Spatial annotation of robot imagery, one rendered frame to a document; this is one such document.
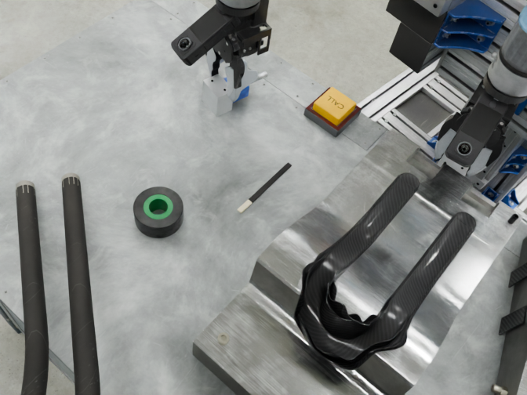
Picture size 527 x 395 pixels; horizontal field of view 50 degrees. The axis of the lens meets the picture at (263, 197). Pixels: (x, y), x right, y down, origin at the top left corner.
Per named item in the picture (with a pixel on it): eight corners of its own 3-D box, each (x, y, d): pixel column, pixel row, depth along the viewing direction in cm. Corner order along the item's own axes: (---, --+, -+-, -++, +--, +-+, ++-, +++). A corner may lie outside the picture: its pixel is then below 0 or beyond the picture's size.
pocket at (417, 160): (412, 157, 101) (419, 145, 98) (437, 175, 100) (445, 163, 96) (398, 173, 99) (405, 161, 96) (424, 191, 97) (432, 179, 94)
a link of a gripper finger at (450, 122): (455, 145, 100) (486, 120, 93) (451, 152, 99) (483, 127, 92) (434, 129, 100) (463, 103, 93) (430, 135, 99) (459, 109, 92)
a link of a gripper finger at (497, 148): (498, 164, 97) (510, 127, 91) (495, 170, 97) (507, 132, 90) (470, 155, 99) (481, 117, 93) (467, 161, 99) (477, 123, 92)
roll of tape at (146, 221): (132, 201, 96) (129, 189, 93) (179, 193, 98) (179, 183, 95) (138, 242, 92) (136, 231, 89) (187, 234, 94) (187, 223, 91)
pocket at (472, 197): (464, 193, 98) (474, 182, 95) (491, 212, 97) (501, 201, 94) (452, 210, 96) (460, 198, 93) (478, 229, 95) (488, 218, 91)
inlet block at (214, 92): (256, 75, 115) (259, 55, 110) (271, 91, 113) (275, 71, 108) (201, 99, 110) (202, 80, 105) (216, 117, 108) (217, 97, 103)
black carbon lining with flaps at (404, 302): (398, 174, 97) (417, 139, 89) (480, 231, 92) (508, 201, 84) (268, 320, 80) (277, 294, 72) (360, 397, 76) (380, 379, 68)
